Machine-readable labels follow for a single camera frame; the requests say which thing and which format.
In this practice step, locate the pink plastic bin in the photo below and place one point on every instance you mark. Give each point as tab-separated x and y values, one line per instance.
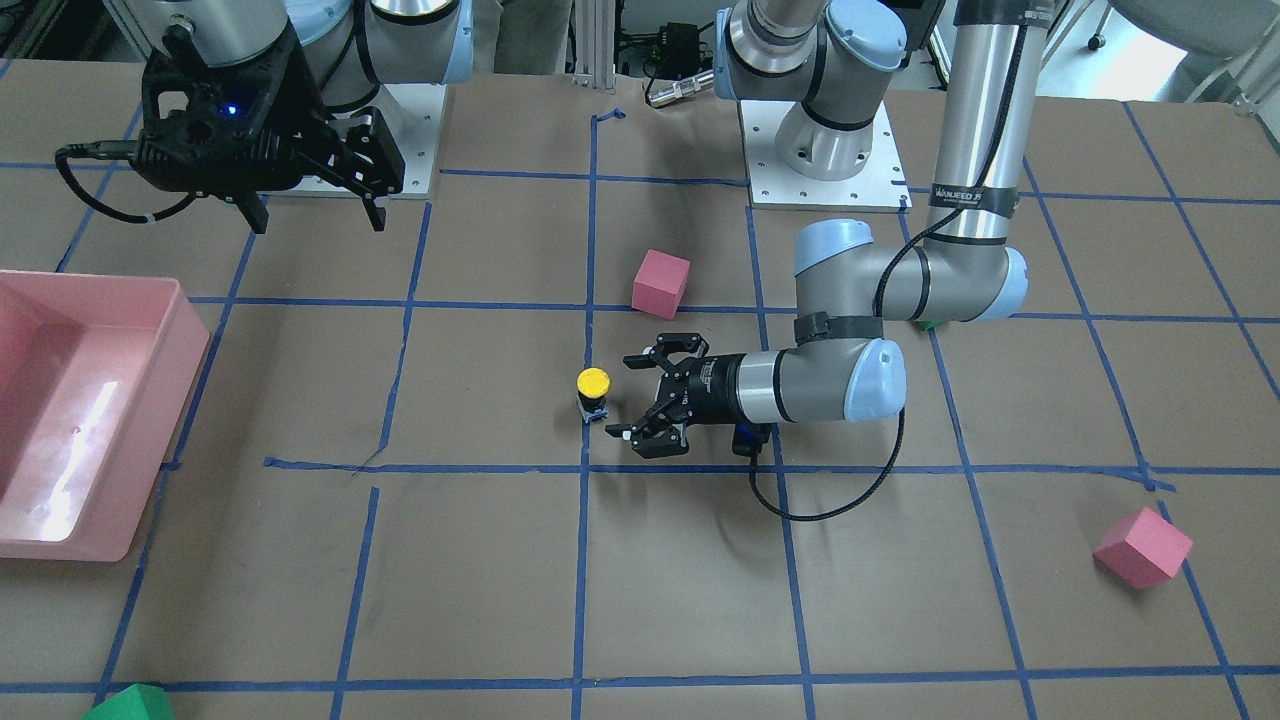
95	372

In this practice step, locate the yellow push button switch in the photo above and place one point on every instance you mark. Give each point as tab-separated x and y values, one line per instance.
592	387

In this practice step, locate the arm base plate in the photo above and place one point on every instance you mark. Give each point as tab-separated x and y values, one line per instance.
795	163
415	116

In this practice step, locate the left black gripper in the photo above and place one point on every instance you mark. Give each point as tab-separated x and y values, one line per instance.
714	386

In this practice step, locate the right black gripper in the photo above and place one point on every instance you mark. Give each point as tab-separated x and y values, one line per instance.
306	118

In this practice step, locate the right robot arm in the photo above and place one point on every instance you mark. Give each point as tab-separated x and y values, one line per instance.
352	48

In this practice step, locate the aluminium frame post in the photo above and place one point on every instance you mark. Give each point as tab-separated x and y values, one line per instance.
594	26

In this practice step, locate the pink cube near left gripper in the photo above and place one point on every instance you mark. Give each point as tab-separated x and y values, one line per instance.
1143	549

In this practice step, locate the pink cube centre front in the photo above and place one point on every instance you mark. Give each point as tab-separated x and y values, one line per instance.
659	284

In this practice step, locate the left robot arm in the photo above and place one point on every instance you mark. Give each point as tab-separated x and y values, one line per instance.
809	78

